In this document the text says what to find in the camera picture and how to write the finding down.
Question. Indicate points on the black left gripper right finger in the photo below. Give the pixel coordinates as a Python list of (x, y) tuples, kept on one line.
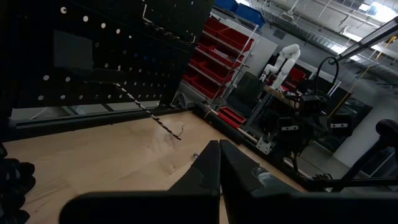
[(248, 202)]

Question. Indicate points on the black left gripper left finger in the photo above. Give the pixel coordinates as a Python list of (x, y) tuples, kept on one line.
[(186, 205)]

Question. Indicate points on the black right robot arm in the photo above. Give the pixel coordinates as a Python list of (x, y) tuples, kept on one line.
[(298, 130)]

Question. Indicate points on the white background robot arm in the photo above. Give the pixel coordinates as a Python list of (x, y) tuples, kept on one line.
[(284, 62)]

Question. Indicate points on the black office chair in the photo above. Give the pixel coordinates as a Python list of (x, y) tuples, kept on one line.
[(247, 90)]

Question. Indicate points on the small red bin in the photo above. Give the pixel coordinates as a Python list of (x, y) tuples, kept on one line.
[(231, 115)]

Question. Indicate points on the black desk lamp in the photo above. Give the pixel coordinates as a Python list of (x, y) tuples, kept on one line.
[(385, 130)]

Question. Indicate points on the black pegboard cabinet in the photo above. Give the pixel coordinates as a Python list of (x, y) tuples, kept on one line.
[(93, 46)]

